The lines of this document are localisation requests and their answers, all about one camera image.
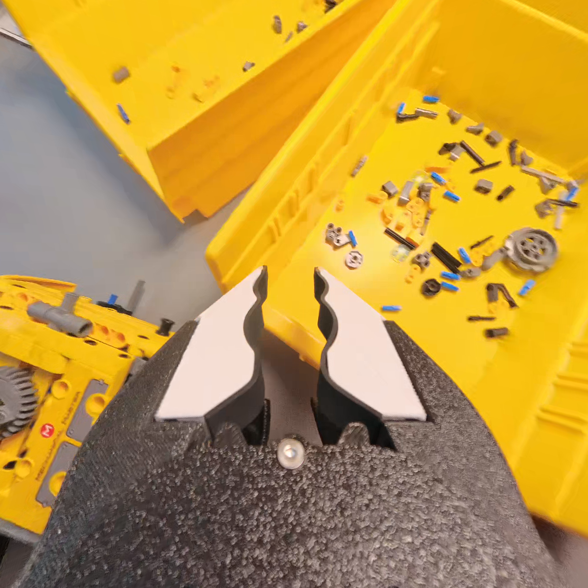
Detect yellow building brick model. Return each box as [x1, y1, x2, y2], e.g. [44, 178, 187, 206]
[0, 275, 177, 546]

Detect grey toy wheel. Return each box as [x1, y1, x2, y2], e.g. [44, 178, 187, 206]
[504, 227, 560, 272]

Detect scattered blue grey brick pins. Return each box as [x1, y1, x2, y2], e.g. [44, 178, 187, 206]
[111, 0, 343, 126]

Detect scattered mixed brick parts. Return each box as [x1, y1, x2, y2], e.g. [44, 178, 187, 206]
[324, 93, 582, 341]

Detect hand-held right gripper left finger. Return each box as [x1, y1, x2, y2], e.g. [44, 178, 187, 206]
[154, 266, 270, 445]

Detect yellow storage bin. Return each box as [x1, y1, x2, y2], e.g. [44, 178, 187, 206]
[205, 0, 588, 539]
[0, 0, 398, 224]

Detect grey desk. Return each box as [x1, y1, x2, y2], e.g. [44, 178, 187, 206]
[0, 7, 323, 447]

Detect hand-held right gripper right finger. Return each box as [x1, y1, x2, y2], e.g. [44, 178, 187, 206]
[312, 267, 428, 450]

